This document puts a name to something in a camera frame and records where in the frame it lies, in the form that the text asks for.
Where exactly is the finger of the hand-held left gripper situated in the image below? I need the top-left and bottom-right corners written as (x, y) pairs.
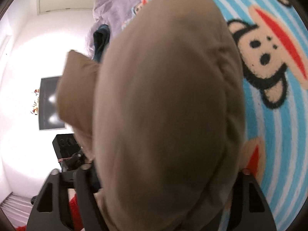
top-left (69, 150), bottom-right (93, 171)

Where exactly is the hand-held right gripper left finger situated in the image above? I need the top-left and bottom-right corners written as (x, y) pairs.
top-left (26, 166), bottom-right (107, 231)

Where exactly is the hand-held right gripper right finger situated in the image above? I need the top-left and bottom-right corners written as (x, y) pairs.
top-left (227, 168), bottom-right (275, 231)

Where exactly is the tan puffer jacket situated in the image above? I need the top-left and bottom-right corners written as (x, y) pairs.
top-left (56, 0), bottom-right (246, 231)

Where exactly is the person's left forearm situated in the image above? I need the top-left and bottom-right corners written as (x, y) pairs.
top-left (67, 189), bottom-right (85, 231)

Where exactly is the monkey printed striped blanket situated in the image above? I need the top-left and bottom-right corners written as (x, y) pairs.
top-left (123, 0), bottom-right (308, 231)

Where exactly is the dark teal folded garment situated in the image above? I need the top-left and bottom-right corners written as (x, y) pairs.
top-left (93, 24), bottom-right (111, 63)

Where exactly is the purple plush blanket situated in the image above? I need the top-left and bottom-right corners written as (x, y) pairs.
top-left (85, 0), bottom-right (159, 60)

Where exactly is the wall-mounted dark screen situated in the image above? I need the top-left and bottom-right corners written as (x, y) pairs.
top-left (38, 76), bottom-right (66, 131)

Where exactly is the colourful wall ornament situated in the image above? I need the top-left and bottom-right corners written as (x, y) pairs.
top-left (30, 89), bottom-right (40, 115)

